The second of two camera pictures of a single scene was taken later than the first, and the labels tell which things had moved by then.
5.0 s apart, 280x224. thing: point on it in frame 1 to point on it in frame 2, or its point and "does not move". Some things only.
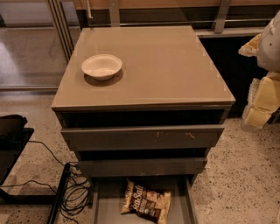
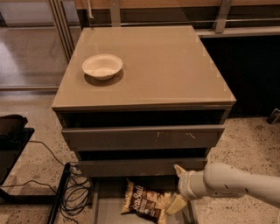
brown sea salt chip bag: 150,205 does not move
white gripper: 270,48 to 184,185
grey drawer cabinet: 141,105 does not move
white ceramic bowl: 101,66 does not move
